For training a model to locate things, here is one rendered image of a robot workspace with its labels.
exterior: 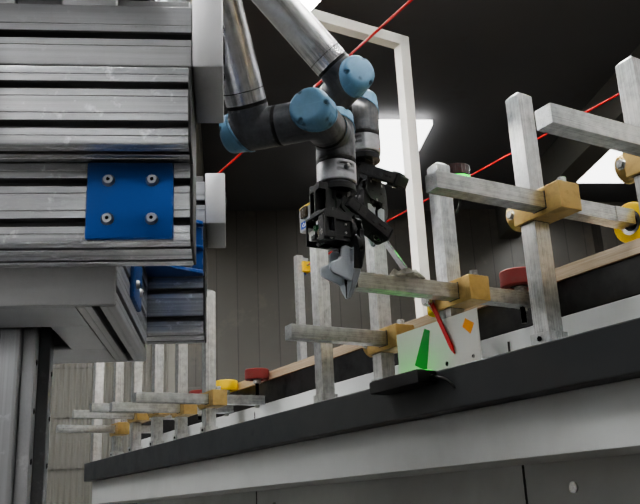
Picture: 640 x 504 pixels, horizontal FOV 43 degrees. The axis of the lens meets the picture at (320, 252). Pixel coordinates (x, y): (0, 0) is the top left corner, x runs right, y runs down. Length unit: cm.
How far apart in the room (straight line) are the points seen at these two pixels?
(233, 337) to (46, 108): 710
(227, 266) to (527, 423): 675
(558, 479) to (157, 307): 87
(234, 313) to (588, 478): 651
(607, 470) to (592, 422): 26
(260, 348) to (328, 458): 590
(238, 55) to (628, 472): 102
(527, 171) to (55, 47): 90
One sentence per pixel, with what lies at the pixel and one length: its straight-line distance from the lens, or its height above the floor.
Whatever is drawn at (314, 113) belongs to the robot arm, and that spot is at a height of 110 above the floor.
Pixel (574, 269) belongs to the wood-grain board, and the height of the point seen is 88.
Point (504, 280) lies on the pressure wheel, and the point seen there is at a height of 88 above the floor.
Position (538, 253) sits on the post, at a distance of 148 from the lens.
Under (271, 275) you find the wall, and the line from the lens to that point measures 810.
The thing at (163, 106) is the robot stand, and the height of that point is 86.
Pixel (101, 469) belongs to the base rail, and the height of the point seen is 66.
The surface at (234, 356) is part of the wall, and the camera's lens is 790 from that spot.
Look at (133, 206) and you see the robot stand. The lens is 88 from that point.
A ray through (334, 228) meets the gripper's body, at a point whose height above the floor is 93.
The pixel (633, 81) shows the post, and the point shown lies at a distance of 141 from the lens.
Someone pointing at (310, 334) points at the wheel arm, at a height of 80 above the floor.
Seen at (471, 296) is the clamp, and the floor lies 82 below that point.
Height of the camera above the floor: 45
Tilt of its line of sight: 17 degrees up
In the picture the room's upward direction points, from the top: 3 degrees counter-clockwise
